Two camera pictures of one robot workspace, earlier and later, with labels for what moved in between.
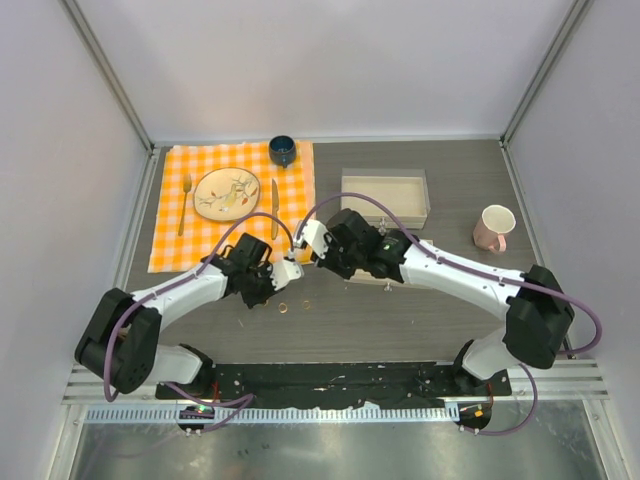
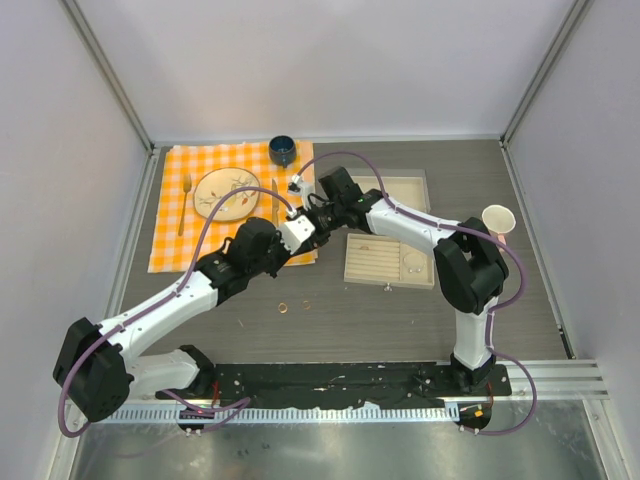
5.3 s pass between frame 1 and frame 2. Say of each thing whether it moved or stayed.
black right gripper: moved
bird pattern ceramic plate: stayed
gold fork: stayed
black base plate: stayed
